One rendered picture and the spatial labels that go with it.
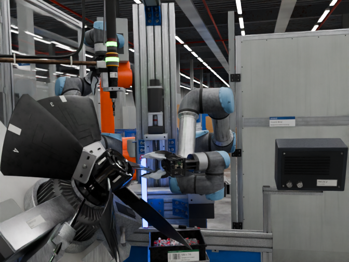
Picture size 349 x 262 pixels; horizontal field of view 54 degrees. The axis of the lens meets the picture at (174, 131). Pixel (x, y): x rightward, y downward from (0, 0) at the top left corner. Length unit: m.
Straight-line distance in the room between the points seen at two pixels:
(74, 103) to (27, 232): 0.54
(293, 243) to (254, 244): 1.59
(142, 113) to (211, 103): 0.67
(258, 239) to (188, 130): 0.55
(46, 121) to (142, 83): 1.18
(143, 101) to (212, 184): 0.88
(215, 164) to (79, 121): 0.54
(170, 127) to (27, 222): 1.31
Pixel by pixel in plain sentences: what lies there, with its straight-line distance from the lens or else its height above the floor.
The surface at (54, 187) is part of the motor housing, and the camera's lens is 1.11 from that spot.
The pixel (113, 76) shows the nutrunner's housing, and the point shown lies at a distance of 1.17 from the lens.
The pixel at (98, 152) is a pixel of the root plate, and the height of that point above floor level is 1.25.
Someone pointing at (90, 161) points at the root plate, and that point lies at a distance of 1.06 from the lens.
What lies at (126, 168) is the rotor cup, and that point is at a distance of 1.10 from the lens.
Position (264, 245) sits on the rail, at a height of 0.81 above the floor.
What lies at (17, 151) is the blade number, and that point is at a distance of 0.91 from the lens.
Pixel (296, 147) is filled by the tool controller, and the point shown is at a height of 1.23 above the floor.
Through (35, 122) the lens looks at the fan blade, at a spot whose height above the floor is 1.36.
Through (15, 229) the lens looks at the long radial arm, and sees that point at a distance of 0.88.
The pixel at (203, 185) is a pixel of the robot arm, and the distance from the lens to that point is 1.37.
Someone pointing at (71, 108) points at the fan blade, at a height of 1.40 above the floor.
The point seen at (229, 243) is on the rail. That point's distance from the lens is 1.55.
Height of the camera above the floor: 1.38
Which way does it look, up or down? 3 degrees down
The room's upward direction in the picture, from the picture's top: 1 degrees counter-clockwise
